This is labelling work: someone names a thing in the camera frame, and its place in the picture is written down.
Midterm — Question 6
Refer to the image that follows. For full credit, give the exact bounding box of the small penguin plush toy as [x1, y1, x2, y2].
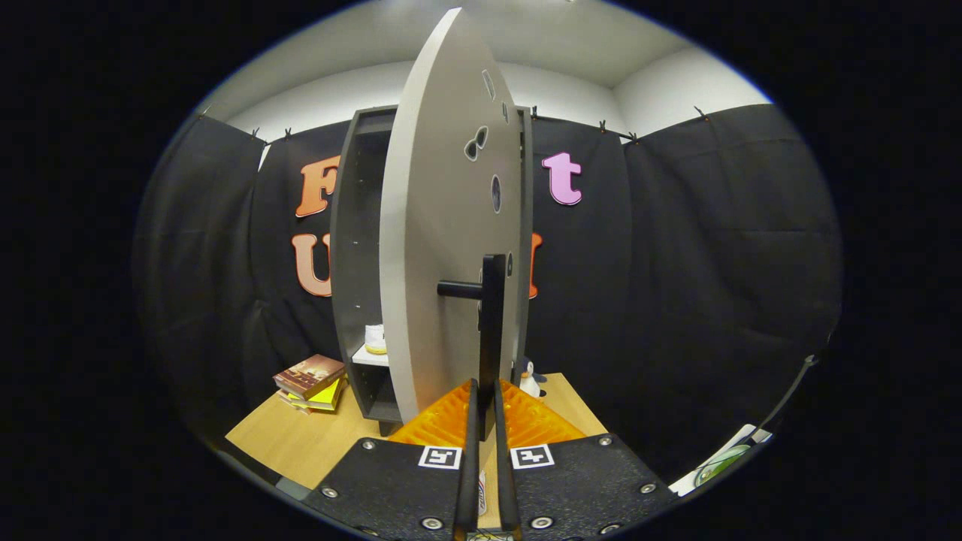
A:
[519, 358, 548, 399]

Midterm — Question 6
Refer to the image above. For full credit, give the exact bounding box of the yellow cover book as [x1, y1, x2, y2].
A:
[288, 376, 348, 413]

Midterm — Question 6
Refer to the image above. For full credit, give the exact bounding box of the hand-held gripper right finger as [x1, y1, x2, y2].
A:
[492, 378, 681, 541]

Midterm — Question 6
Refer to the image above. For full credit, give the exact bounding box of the brown cover book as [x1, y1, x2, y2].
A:
[273, 355, 346, 400]

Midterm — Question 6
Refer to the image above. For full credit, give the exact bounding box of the row of black cloth clips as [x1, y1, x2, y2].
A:
[197, 105, 711, 145]

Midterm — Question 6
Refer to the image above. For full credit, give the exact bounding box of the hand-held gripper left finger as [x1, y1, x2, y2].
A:
[301, 378, 482, 541]

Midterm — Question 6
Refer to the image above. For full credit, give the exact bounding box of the dark grey shoe cabinet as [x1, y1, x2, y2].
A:
[329, 105, 534, 437]

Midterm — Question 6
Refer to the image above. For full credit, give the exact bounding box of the black backdrop cloth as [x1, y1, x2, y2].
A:
[132, 104, 844, 482]

